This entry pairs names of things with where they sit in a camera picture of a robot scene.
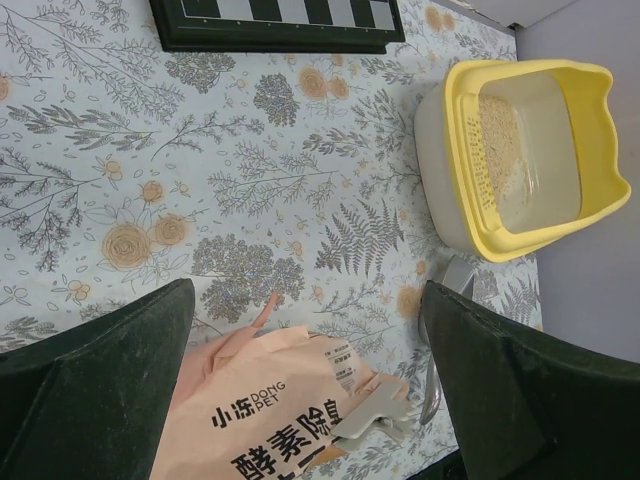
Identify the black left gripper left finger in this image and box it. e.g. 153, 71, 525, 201
1, 279, 195, 479

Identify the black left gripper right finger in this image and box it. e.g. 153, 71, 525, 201
424, 295, 639, 479

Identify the silver metal scoop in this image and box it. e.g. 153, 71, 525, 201
418, 255, 475, 425

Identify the pink cat litter bag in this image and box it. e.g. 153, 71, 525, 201
150, 295, 412, 479

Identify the yellow and white litter box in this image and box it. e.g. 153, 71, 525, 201
414, 59, 631, 263

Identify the grey plastic bag clip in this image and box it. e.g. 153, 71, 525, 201
331, 382, 412, 446

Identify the floral patterned table mat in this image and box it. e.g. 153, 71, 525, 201
1, 1, 541, 479

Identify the black and silver chessboard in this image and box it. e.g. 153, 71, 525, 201
150, 0, 405, 54

